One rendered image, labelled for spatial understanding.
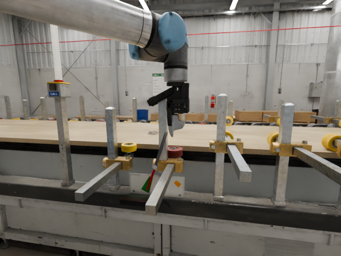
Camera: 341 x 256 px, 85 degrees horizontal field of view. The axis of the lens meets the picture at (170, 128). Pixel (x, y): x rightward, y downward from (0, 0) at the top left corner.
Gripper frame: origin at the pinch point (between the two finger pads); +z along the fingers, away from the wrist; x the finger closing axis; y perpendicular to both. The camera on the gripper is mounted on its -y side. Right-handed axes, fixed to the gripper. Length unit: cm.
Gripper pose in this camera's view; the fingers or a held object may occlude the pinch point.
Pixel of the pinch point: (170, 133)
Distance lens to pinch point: 75.2
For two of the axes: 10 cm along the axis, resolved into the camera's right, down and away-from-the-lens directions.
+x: 1.7, -1.6, 9.7
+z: 0.0, 9.9, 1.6
